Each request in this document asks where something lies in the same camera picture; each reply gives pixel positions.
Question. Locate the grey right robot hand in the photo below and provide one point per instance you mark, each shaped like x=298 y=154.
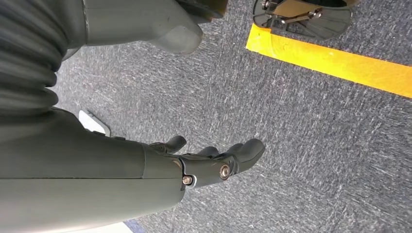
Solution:
x=80 y=180

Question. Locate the white flat plate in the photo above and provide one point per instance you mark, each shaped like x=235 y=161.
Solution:
x=93 y=123

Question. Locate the yellow floor tape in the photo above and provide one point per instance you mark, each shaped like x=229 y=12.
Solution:
x=338 y=64

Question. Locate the chrome round base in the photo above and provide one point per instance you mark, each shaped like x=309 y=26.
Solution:
x=322 y=25

